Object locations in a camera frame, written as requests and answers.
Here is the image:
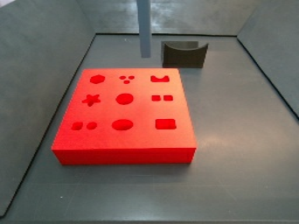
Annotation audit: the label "dark grey curved holder block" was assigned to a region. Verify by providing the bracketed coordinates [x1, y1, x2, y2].
[162, 41, 210, 68]

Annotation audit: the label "grey vertical bar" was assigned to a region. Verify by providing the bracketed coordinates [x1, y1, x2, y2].
[136, 0, 152, 58]

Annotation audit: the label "red shape-sorting block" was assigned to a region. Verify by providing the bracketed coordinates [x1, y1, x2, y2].
[51, 68, 198, 165]

